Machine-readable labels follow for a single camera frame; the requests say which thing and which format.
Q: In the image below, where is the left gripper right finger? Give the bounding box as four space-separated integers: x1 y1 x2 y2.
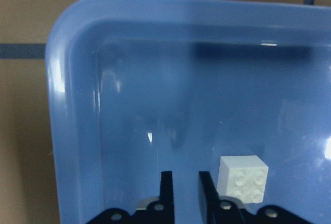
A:
199 171 245 223

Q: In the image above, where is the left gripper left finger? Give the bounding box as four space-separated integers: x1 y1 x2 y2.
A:
148 171 175 223

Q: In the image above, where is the white block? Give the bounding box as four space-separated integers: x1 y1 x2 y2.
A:
217 155 268 204

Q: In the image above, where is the blue plastic tray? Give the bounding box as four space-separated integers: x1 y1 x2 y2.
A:
46 0 330 223

